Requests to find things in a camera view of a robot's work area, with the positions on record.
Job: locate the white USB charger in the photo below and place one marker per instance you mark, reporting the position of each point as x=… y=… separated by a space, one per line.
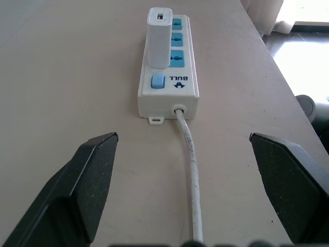
x=158 y=38

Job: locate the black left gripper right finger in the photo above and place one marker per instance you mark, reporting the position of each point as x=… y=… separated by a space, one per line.
x=290 y=185

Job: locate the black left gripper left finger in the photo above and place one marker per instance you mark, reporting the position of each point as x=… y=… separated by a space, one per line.
x=77 y=185

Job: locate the white curtain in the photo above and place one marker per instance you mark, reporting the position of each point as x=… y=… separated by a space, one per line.
x=267 y=14

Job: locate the white power strip blue sockets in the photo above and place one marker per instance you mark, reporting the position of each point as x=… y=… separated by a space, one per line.
x=168 y=79

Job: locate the grey round robot part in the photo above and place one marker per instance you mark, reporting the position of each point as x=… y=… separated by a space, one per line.
x=309 y=108

